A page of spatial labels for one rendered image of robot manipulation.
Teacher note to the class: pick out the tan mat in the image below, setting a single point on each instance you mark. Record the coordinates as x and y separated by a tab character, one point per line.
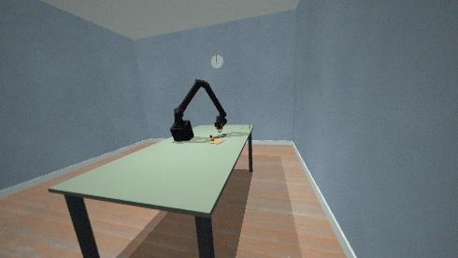
216	141

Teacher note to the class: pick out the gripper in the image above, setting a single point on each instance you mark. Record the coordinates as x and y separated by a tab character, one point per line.
219	124

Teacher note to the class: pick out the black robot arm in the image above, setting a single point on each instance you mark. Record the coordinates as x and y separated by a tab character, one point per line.
178	111

